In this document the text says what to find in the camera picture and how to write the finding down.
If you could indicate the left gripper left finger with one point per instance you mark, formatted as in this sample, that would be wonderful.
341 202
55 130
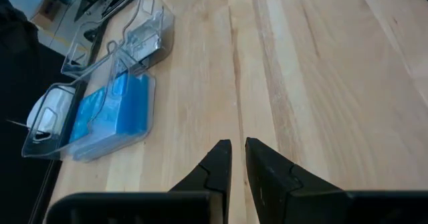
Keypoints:
214 174

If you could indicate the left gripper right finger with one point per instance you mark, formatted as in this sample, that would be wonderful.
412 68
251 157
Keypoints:
277 190

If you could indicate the stack of blue packets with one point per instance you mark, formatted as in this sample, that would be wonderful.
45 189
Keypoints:
110 143

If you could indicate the blue jewel case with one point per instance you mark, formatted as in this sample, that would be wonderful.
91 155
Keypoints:
107 151
127 107

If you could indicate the clear plastic bin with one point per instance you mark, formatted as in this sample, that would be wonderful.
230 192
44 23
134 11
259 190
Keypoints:
147 93
167 23

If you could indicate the white trash bin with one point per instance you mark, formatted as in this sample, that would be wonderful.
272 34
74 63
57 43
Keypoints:
57 103

